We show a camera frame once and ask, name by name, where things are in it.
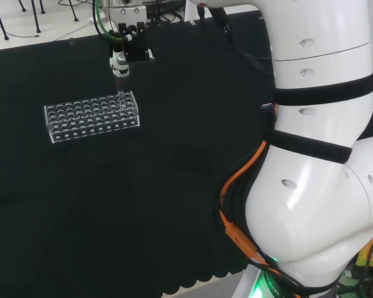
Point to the clear cloth clip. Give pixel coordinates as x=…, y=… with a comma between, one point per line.
x=71, y=41

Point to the black plug with blue socket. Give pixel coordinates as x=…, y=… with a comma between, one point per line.
x=267, y=106

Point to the clear plastic test tube rack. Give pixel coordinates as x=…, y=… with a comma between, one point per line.
x=90, y=119

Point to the clear glass test tube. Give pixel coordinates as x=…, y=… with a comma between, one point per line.
x=120, y=90

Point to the black bench cloth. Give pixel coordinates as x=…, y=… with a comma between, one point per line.
x=143, y=201

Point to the black tripod leg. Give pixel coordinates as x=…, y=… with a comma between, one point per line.
x=73, y=10
x=35, y=17
x=1, y=21

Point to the yellow stop button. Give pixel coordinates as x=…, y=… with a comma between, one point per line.
x=371, y=254

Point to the silver cloth clip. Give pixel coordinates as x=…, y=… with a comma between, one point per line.
x=192, y=23
x=261, y=18

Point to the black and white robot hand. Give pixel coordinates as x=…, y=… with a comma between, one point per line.
x=136, y=43

